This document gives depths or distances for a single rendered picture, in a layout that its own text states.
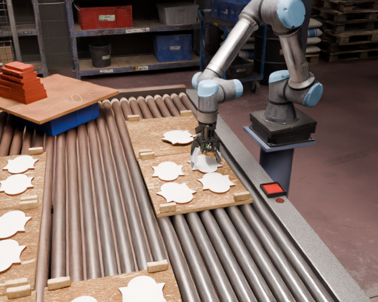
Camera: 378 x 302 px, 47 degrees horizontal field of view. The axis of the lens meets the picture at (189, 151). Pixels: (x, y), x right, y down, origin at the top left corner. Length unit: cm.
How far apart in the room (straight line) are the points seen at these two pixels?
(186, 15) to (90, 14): 127
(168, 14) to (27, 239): 485
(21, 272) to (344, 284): 90
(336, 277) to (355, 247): 167
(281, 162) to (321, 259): 93
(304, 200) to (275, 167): 115
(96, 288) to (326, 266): 66
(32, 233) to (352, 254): 203
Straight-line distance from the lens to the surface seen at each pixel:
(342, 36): 679
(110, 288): 125
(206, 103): 162
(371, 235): 316
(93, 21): 585
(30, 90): 226
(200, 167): 176
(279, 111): 215
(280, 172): 227
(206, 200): 157
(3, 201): 169
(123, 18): 590
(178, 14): 608
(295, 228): 151
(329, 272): 137
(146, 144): 197
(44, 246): 146
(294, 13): 180
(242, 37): 184
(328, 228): 313
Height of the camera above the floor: 180
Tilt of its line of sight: 27 degrees down
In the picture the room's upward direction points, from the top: straight up
